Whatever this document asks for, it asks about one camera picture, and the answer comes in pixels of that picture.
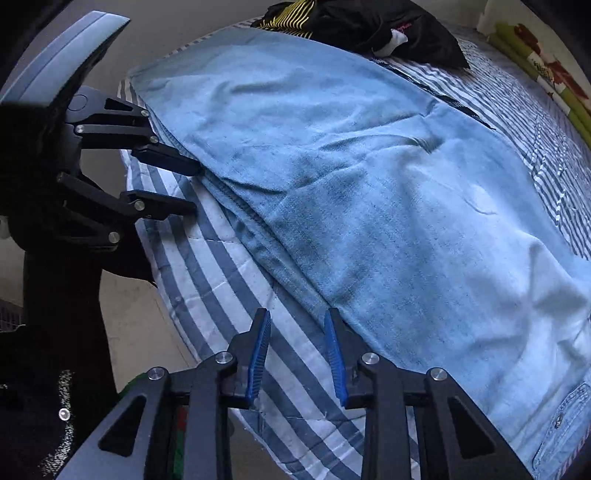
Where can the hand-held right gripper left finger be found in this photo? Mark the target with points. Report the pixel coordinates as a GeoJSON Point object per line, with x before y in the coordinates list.
{"type": "Point", "coordinates": [258, 355]}

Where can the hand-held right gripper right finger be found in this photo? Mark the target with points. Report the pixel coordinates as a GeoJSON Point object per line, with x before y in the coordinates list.
{"type": "Point", "coordinates": [334, 355]}

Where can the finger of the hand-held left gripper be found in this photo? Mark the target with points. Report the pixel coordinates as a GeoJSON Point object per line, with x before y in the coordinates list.
{"type": "Point", "coordinates": [171, 159]}
{"type": "Point", "coordinates": [157, 205]}

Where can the light blue denim jeans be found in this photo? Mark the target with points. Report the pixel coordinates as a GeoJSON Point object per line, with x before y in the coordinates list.
{"type": "Point", "coordinates": [369, 184]}

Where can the black clothes with yellow print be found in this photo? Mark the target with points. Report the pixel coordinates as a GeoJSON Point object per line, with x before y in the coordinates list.
{"type": "Point", "coordinates": [351, 23]}

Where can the blue white striped bed cover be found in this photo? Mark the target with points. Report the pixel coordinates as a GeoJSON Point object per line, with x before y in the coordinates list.
{"type": "Point", "coordinates": [217, 295]}

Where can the person's black clothed leg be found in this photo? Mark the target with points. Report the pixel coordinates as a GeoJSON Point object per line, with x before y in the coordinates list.
{"type": "Point", "coordinates": [37, 415]}

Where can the green floral pillow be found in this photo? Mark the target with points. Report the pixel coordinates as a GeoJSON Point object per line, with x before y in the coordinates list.
{"type": "Point", "coordinates": [545, 60]}

